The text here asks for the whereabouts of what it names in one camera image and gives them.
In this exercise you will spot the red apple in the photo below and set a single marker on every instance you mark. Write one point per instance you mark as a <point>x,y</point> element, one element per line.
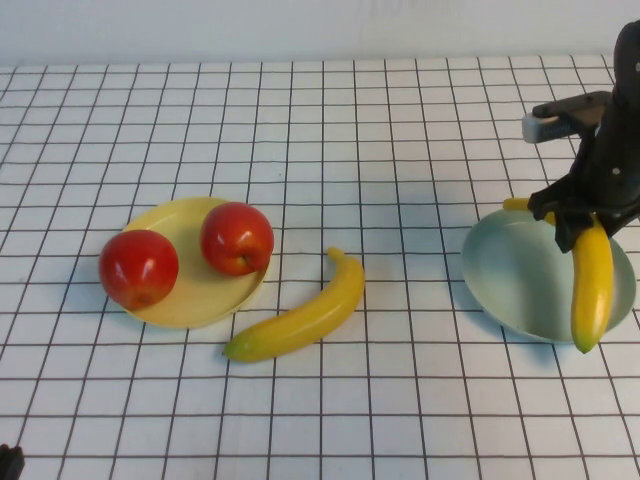
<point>235,235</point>
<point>137,270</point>

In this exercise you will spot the white black-grid tablecloth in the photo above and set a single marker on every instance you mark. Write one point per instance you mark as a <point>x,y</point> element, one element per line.
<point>350,425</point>

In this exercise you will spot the light blue round plate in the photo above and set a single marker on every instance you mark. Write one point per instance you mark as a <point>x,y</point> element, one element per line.
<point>520,280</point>

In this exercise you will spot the yellow round plate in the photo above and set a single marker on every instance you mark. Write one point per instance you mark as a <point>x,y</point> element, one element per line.
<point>200,300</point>

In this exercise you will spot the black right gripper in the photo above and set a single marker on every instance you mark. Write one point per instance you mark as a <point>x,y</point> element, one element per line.
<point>612,170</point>

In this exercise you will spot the yellow banana green tip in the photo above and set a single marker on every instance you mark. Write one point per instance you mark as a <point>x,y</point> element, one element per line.
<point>592,290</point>
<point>300,320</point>

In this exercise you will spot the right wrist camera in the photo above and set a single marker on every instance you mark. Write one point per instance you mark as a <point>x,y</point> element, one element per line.
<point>565,117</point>

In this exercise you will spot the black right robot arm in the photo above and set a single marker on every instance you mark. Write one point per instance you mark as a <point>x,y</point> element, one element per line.
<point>627,55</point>

